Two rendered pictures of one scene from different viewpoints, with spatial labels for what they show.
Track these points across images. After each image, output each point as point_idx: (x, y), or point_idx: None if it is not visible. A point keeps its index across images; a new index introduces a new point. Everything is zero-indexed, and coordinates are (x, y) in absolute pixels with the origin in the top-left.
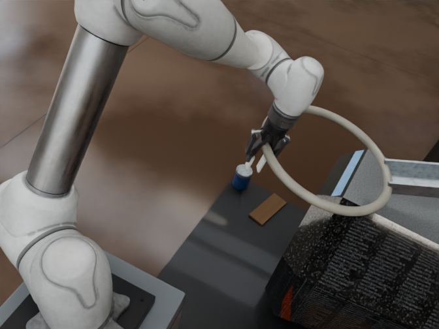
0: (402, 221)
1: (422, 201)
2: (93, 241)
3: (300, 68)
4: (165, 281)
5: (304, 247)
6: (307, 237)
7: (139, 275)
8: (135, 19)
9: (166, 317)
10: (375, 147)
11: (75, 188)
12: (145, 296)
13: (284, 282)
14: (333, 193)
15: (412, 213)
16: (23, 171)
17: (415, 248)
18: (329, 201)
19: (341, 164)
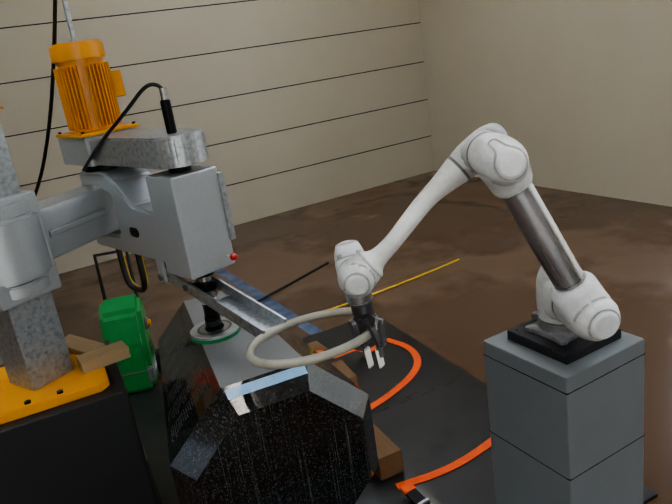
0: (279, 342)
1: (240, 349)
2: (543, 273)
3: (358, 242)
4: None
5: (349, 392)
6: (342, 392)
7: (513, 350)
8: None
9: (502, 333)
10: (253, 341)
11: (551, 293)
12: (514, 330)
13: (370, 424)
14: (303, 373)
15: (262, 344)
16: (587, 285)
17: (286, 339)
18: (311, 374)
19: (254, 401)
